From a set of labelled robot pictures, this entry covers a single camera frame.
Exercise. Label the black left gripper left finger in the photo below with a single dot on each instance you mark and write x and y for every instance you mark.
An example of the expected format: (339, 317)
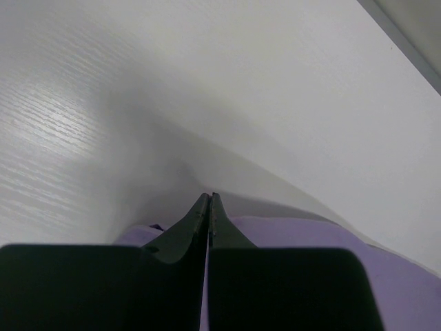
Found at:
(103, 286)

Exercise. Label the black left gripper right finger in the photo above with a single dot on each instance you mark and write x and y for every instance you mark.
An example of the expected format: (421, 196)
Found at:
(252, 288)

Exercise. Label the purple t shirt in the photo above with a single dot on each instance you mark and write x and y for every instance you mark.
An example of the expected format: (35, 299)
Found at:
(407, 296)

